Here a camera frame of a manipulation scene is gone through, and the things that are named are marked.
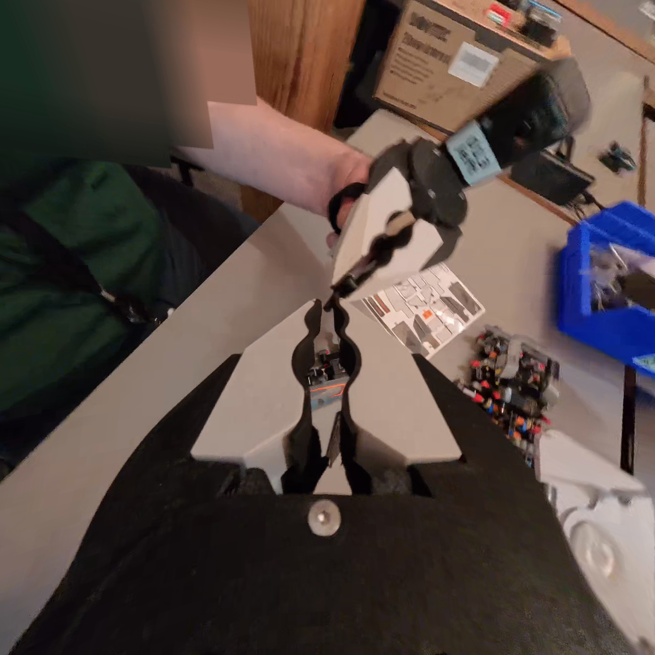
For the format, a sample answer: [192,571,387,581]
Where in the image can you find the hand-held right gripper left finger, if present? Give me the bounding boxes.
[189,300,320,470]

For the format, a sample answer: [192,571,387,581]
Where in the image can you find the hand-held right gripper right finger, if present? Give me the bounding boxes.
[334,302,463,480]

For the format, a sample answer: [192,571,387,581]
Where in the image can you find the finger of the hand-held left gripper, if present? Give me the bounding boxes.
[344,217,444,300]
[332,168,411,287]

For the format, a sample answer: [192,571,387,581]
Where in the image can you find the black lego pin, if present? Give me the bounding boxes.
[323,271,361,312]

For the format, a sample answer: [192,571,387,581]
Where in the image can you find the black grey lego assembly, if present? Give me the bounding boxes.
[307,333,352,410]

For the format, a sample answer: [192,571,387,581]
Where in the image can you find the person's left forearm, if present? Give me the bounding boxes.
[174,97,338,216]

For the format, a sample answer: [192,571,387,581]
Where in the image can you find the lego sticker sheet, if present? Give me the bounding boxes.
[358,263,486,359]

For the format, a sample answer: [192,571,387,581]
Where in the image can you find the large lego car chassis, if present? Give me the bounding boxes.
[455,325,561,456]

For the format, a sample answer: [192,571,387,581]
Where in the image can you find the person's left hand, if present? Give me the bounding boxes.
[320,148,374,249]

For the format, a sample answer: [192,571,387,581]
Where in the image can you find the black flat device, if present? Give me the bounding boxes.
[511,148,595,206]

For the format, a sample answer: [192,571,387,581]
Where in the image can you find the cardboard box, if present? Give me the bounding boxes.
[374,0,571,134]

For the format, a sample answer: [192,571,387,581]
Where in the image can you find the blue plastic bin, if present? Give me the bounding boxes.
[555,201,655,377]

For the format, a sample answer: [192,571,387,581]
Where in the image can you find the clear plastic bags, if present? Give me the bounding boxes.
[588,245,655,310]

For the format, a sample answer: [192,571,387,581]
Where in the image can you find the person's green shirt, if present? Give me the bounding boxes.
[0,159,172,410]

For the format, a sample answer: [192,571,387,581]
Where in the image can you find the wooden post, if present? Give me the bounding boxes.
[241,0,366,222]

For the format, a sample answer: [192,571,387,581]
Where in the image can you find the black shoulder strap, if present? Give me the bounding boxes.
[0,205,170,324]

